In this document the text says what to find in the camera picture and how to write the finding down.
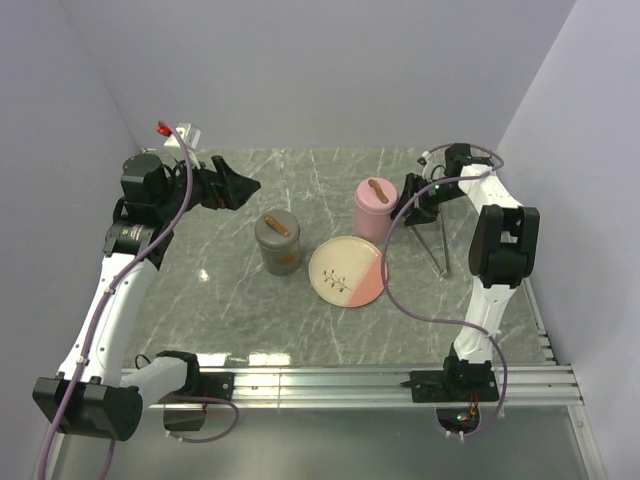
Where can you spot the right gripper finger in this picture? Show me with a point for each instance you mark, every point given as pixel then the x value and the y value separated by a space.
pixel 412 184
pixel 419 216

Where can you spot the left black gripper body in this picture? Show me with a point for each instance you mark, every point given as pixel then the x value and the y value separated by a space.
pixel 169 205

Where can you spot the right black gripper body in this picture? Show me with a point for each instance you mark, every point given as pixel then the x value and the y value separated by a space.
pixel 438 194

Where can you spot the pink lid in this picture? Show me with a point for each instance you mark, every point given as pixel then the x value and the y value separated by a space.
pixel 376 195

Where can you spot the tall pink container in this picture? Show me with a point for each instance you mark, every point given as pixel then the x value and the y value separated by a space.
pixel 372 227

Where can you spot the grey lid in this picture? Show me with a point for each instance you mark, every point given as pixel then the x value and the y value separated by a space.
pixel 277 229

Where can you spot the metal food tongs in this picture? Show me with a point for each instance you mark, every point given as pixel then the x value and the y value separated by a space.
pixel 433 239

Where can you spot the tall grey container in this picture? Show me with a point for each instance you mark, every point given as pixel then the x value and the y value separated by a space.
pixel 281 256

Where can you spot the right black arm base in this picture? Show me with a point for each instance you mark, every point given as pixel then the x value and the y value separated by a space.
pixel 457 382

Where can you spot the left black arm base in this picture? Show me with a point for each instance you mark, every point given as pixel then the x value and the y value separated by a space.
pixel 185 411

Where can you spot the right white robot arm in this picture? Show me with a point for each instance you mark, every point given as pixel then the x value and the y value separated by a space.
pixel 501 254

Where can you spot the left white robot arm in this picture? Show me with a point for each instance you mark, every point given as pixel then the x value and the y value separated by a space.
pixel 133 253

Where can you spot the pink and white plate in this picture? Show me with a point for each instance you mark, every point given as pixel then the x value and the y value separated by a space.
pixel 346 272

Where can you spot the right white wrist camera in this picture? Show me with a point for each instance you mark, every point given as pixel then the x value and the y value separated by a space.
pixel 430 160

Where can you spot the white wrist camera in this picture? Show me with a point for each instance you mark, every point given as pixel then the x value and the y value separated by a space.
pixel 188 135
pixel 430 160

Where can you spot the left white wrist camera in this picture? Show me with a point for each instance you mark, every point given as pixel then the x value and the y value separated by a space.
pixel 188 135

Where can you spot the aluminium frame rail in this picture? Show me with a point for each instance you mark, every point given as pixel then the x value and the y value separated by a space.
pixel 285 387

